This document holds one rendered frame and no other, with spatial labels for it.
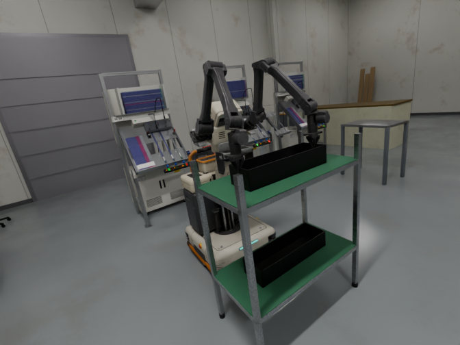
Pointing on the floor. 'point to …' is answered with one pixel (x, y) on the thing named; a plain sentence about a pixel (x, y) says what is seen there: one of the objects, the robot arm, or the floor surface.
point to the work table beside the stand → (384, 139)
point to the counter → (386, 107)
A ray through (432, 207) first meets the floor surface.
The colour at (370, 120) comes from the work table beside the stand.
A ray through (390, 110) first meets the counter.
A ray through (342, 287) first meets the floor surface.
